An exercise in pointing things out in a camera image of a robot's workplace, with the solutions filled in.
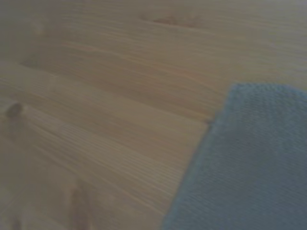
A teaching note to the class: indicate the grey towel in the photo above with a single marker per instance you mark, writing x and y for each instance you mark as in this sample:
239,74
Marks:
247,163

